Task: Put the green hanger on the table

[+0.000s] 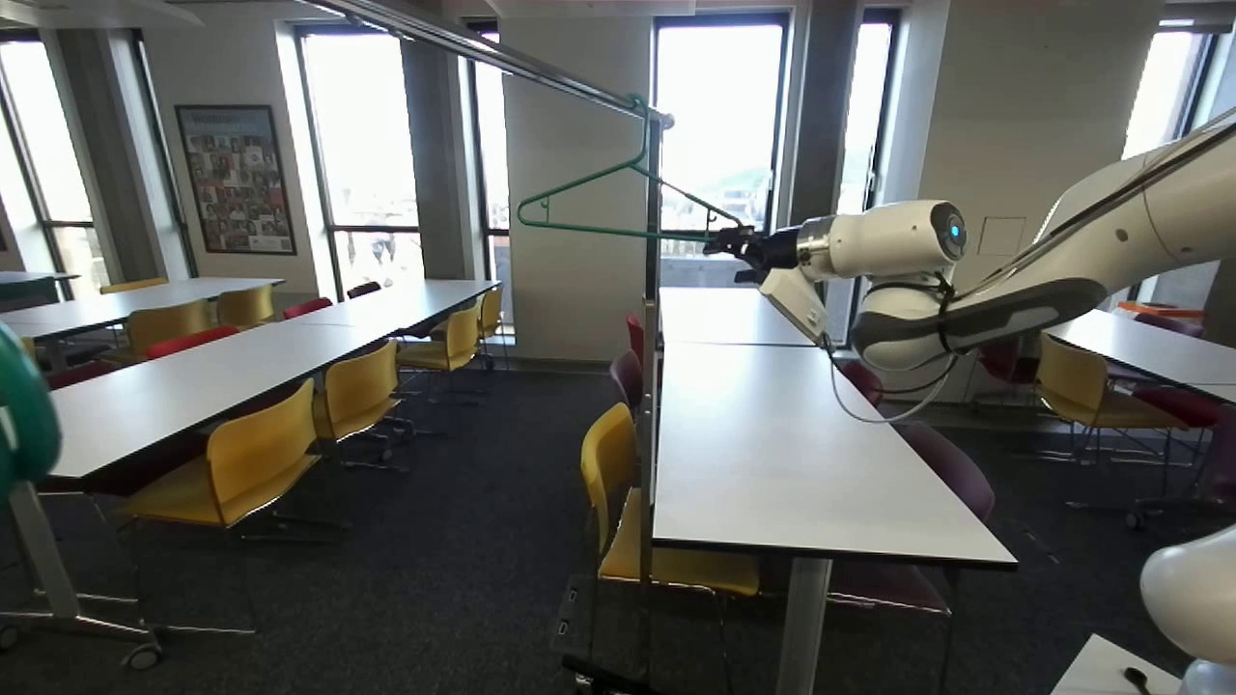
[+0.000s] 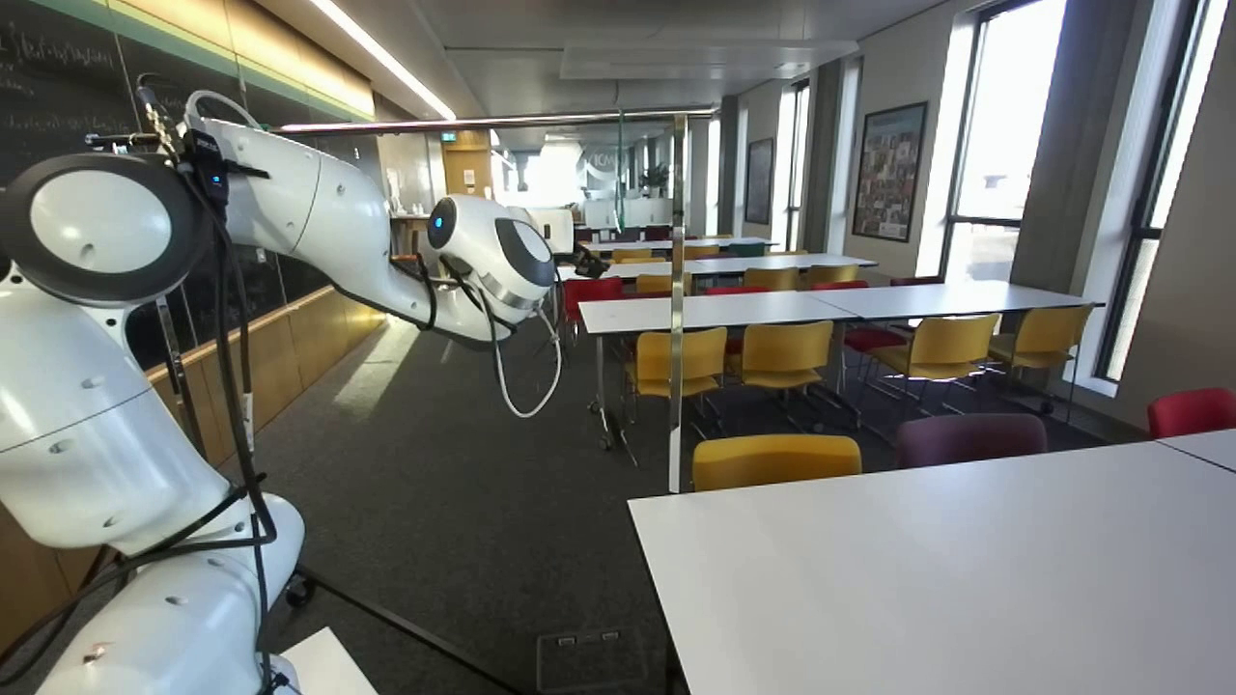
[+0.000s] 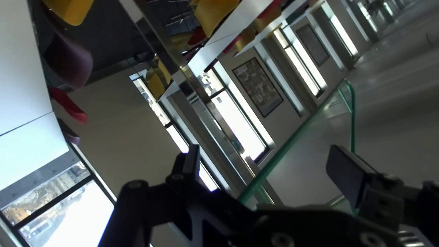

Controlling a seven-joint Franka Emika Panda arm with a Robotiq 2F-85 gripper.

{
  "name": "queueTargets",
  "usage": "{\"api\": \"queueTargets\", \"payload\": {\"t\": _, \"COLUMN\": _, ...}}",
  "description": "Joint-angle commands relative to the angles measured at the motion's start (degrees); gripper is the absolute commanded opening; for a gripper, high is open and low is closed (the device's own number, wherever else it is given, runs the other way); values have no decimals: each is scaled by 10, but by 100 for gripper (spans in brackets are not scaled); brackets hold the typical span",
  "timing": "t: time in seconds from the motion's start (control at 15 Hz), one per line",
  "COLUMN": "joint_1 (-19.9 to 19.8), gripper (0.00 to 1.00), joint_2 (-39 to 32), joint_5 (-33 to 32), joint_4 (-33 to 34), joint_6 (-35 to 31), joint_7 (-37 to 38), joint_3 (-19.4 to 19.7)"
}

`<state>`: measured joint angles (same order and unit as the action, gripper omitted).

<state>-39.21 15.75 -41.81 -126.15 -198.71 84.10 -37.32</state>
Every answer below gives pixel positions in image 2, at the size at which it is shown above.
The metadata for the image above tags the chrome clothes rail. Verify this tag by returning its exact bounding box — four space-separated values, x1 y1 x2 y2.
274 105 723 137

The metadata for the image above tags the large framed poster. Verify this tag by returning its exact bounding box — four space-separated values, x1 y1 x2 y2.
849 100 933 247

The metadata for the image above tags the white rectangular table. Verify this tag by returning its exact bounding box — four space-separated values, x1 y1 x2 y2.
1163 423 1236 476
626 429 1236 695

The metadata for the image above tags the purple chair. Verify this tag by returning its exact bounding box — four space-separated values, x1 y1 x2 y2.
894 407 1051 471

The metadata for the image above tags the wooden door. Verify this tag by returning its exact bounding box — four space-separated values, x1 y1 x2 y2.
441 124 504 203

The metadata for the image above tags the long white table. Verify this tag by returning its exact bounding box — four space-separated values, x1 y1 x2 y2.
577 277 1108 344
557 252 881 284

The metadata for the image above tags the metal rack pole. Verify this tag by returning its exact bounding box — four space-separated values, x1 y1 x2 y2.
664 110 693 499

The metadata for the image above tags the red chair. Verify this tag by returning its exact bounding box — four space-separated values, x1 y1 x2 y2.
1143 383 1236 442
837 320 911 353
557 272 631 328

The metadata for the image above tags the ceiling light strip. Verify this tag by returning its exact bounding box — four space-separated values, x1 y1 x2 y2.
304 0 465 124

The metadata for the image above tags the dark table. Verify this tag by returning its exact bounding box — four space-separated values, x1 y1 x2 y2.
577 231 778 258

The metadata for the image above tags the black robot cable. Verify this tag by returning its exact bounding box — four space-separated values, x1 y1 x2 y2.
0 74 315 695

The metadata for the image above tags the white board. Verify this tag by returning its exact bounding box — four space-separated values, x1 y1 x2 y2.
274 625 384 695

